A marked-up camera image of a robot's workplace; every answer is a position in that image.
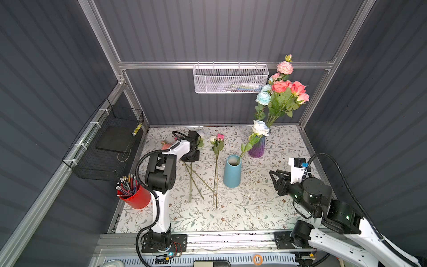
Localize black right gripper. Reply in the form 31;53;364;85
267;167;316;216

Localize purple ribbed glass vase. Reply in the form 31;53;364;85
248;136;266;158

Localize teal cylindrical vase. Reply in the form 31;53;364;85
223;155;242;188

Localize coral pink rose stem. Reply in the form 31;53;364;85
267;81;292;126

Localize white blue carnation stem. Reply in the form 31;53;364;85
254;84;271;121

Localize light pink rose stem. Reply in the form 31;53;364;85
296;93;310;105

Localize deep pink rose stem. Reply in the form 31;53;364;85
291;81;306;107

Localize pink carnation flower stem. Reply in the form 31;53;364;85
269;54;294;84

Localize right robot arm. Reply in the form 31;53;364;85
269;170;421;267

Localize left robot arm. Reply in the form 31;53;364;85
135;130;200;253

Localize white and magenta rosebud stems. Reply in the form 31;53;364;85
209;133;225;209

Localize pink double carnation stem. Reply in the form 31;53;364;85
162;138;201;191

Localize red pen cup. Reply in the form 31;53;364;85
116;174;151;209

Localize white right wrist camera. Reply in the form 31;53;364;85
288;158;311;184

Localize white wire wall basket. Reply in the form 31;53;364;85
192;63;269;94

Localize black wire wall basket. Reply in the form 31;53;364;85
63;100;145;182

